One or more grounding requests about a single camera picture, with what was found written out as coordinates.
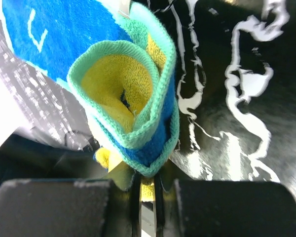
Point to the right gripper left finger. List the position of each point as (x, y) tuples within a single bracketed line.
[(107, 207)]

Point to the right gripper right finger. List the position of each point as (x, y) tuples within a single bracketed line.
[(196, 208)]

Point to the yellow blue crocodile towel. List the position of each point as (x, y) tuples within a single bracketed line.
[(118, 60)]

